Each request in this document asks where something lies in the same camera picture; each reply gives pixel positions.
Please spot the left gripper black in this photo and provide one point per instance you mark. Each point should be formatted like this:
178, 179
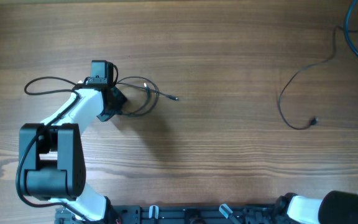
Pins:
120, 101

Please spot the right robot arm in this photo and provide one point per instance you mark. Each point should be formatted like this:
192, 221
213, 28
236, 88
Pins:
335, 207

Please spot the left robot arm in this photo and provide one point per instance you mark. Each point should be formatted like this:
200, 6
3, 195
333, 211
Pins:
96, 207

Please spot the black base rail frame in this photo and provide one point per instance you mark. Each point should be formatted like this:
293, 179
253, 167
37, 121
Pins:
246, 214

